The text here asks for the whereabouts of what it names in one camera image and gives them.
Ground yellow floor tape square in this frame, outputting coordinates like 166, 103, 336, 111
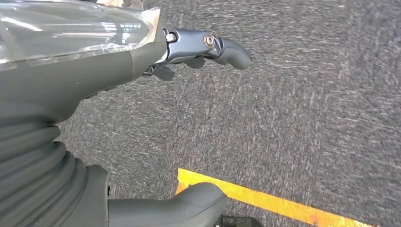
175, 168, 378, 227

